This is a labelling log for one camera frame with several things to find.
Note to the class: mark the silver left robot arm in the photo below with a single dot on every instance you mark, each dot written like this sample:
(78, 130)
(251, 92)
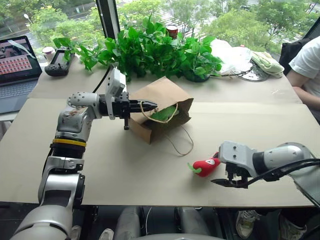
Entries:
(72, 120)

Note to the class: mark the brown paper bag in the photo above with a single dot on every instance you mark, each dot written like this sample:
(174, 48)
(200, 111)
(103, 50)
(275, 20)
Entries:
(162, 93)

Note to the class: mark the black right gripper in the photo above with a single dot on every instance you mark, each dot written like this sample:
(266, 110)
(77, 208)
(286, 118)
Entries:
(237, 175)

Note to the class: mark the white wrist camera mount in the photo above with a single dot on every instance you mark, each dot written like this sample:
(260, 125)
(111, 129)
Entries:
(115, 83)
(236, 153)

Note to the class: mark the white paper cup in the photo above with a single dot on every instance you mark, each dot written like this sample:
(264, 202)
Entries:
(48, 53)

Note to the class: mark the white sneaker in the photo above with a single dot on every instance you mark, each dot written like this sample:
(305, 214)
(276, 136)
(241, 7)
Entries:
(247, 223)
(291, 228)

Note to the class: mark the person in white shirt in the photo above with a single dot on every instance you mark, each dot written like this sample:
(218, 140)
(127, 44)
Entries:
(307, 62)

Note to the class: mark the round glass plate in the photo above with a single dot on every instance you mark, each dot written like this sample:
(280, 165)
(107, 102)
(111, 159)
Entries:
(253, 75)

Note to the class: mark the person's bare forearm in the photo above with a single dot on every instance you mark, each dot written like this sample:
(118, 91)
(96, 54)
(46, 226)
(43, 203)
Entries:
(308, 98)

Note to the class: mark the black backpack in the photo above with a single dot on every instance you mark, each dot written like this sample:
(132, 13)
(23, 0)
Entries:
(290, 55)

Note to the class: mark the green plush toy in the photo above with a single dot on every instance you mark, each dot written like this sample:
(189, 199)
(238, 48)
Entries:
(163, 113)

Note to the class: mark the red chili pepper plush toy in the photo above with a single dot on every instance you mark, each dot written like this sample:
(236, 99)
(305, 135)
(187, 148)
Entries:
(205, 166)

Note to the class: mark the open grey laptop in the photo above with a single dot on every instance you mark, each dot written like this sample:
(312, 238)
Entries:
(15, 72)

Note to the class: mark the red and white can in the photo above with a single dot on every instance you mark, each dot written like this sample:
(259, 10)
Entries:
(172, 31)

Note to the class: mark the black window frame post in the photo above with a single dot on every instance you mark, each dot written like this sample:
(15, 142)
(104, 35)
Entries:
(108, 17)

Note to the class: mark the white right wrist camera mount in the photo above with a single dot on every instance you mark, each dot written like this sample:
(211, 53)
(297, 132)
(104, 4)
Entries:
(236, 153)

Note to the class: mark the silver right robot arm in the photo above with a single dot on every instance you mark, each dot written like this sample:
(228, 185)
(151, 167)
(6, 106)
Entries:
(285, 153)

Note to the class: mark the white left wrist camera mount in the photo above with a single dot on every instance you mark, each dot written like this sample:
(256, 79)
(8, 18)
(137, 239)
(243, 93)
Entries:
(115, 83)

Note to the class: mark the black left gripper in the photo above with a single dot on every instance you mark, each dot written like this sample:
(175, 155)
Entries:
(122, 106)

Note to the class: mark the white plastic bag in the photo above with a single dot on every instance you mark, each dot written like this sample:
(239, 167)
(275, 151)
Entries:
(230, 53)

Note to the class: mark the grey rounded robot leg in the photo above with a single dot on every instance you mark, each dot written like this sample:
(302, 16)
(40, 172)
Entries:
(127, 223)
(191, 222)

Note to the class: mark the pale green folded cloth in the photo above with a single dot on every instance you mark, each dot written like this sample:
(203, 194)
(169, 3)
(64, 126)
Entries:
(267, 63)

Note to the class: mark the black handheld game controller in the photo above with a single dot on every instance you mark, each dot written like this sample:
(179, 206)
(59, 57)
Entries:
(59, 63)

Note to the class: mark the green leafy potted plant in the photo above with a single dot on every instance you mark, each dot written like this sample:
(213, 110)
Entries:
(155, 50)

